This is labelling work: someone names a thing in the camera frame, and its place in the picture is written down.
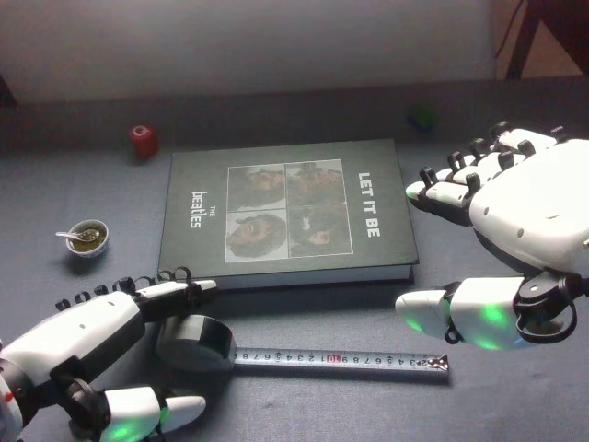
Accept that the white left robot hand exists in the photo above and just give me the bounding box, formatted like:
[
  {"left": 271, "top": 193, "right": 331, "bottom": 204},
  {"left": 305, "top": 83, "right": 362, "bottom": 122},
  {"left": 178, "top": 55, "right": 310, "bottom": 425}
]
[{"left": 0, "top": 265, "right": 220, "bottom": 442}]

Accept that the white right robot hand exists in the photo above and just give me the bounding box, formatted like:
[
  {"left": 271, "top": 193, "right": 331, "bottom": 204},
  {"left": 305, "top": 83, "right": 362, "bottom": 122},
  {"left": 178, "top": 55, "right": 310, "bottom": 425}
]
[{"left": 395, "top": 120, "right": 589, "bottom": 354}]

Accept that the grey black tape measure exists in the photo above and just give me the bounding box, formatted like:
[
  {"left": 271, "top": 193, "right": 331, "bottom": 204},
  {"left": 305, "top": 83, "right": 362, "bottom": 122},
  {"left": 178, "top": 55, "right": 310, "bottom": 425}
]
[{"left": 155, "top": 314, "right": 450, "bottom": 384}]

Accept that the black hardcover Beatles book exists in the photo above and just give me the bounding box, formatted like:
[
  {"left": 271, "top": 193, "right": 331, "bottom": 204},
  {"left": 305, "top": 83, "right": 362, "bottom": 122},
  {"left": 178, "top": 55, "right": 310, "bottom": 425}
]
[{"left": 156, "top": 137, "right": 421, "bottom": 292}]

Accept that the small bowl with spoon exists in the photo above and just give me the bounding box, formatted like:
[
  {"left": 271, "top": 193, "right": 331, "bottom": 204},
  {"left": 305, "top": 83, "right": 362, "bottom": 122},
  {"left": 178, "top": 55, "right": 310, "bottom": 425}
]
[{"left": 55, "top": 219, "right": 110, "bottom": 259}]

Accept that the green cylinder block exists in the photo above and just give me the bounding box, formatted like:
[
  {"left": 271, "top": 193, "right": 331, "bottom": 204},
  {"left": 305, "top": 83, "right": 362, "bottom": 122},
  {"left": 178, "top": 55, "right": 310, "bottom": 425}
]
[{"left": 407, "top": 104, "right": 438, "bottom": 134}]

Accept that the red cylinder block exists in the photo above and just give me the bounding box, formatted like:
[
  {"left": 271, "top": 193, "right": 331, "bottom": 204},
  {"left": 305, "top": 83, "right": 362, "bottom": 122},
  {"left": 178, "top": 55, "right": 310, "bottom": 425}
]
[{"left": 128, "top": 123, "right": 159, "bottom": 160}]

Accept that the grey tablecloth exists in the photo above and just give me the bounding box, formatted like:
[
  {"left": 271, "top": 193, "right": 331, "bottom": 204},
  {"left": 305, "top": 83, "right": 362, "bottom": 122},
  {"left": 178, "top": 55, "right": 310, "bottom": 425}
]
[{"left": 0, "top": 76, "right": 589, "bottom": 442}]

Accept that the dark wooden frame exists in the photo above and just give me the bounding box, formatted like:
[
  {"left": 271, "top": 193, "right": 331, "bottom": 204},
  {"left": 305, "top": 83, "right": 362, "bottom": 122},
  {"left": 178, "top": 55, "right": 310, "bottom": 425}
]
[{"left": 491, "top": 0, "right": 589, "bottom": 82}]

